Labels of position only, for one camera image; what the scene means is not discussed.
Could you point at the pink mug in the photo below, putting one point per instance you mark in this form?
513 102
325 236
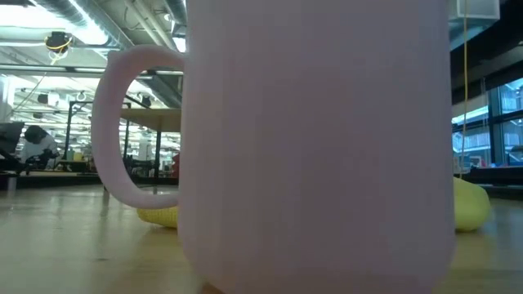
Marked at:
318 155

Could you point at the dark background table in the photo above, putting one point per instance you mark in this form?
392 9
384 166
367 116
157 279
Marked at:
49 179

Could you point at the yellow cloth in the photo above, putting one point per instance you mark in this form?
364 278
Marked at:
470 208

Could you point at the person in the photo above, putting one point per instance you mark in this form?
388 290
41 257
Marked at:
38 147

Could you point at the black monitor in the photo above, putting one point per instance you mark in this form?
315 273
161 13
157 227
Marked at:
10 139

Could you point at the black metal frame stand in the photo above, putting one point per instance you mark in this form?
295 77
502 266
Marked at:
68 130

